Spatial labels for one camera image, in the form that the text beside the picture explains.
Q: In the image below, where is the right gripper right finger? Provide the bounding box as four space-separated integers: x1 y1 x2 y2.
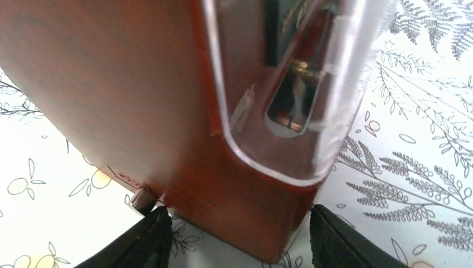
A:
310 204 406 268

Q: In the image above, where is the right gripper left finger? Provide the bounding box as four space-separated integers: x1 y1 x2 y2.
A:
76 206 173 268

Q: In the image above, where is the brown wooden metronome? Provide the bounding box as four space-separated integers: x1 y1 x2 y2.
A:
1 1 324 263

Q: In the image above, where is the clear plastic metronome cover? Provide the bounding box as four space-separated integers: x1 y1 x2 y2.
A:
201 1 397 187

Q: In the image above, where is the floral patterned table mat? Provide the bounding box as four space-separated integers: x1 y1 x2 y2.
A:
1 1 472 267

